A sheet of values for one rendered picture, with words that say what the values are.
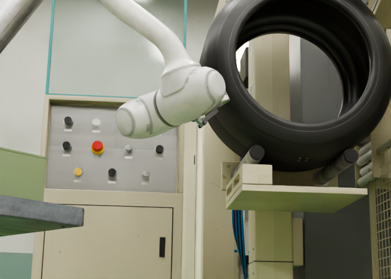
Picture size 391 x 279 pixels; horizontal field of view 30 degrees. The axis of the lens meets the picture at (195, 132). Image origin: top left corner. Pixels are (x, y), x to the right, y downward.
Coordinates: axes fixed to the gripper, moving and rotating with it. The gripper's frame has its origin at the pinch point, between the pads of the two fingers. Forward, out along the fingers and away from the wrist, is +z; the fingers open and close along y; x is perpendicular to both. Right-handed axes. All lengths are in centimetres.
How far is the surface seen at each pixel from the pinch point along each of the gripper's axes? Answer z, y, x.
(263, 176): 3.0, 25.3, -1.4
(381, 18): 72, -6, 28
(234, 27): 12.1, -17.8, 10.3
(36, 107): 580, -309, -672
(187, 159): 289, -49, -243
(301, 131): 13.1, 19.2, 11.1
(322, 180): 41, 33, -7
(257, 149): 4.9, 17.5, 0.3
